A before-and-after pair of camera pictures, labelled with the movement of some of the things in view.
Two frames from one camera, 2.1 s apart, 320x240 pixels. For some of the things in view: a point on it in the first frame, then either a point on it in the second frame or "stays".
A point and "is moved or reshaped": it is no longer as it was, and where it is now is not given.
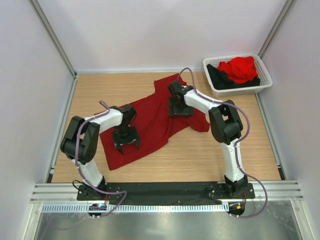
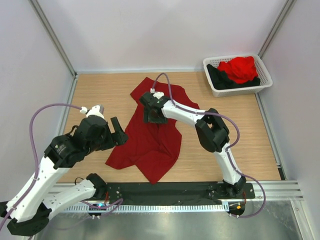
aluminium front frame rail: x=274 y=191 stays
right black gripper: x=187 y=112 → x=147 y=117
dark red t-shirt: x=155 y=126 is moved or reshaped
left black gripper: x=134 y=138 → x=118 y=137
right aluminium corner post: x=286 y=9 stays
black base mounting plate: x=118 y=191 stays
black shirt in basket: x=221 y=81 stays
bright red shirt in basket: x=240 y=69 stays
